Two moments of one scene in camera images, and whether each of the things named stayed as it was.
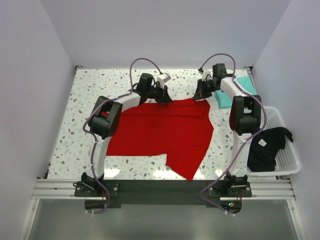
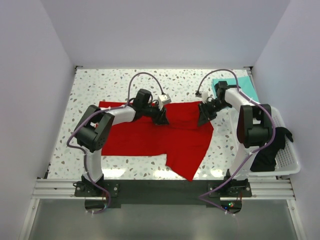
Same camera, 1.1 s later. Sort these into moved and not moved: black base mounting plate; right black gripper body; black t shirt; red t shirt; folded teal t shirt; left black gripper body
Moved: left black gripper body; right black gripper body
Not moved: black base mounting plate; red t shirt; folded teal t shirt; black t shirt
